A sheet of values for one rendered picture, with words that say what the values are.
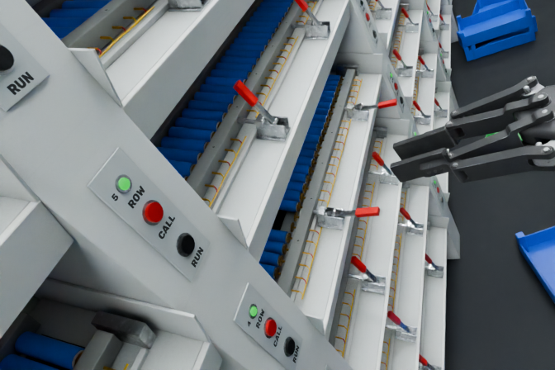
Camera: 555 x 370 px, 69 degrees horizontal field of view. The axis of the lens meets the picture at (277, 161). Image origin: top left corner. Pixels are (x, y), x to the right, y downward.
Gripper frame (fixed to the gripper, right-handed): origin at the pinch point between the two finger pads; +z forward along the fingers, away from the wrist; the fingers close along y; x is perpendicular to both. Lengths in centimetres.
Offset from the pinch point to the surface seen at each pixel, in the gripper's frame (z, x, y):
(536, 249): 6, 84, -43
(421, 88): 25, 44, -87
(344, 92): 19.5, 3.1, -30.5
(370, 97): 16.4, 7.8, -32.3
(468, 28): 18, 74, -176
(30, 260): 11.1, -27.0, 31.2
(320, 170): 19.8, 3.0, -7.5
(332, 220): 16.8, 5.7, 2.1
